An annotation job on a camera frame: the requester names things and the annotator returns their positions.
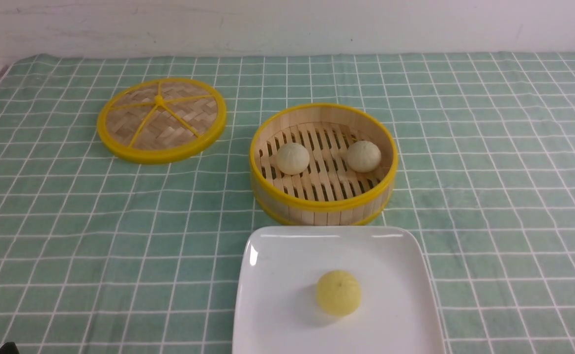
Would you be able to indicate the green checkered tablecloth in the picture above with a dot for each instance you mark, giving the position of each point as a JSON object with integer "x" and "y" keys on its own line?
{"x": 102, "y": 256}

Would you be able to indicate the white square plate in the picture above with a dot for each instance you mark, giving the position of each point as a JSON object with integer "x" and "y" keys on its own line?
{"x": 276, "y": 310}

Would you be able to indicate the yellow rimmed bamboo steamer lid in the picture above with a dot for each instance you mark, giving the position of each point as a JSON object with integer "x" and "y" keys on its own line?
{"x": 162, "y": 121}

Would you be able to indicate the white steamed bun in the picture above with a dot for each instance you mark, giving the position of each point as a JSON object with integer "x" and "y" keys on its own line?
{"x": 292, "y": 159}
{"x": 363, "y": 156}

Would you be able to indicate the yellow rimmed bamboo steamer basket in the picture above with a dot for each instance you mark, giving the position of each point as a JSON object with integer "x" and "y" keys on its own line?
{"x": 327, "y": 192}

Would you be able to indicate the yellow steamed bun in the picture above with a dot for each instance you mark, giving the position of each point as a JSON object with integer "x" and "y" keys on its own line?
{"x": 338, "y": 293}

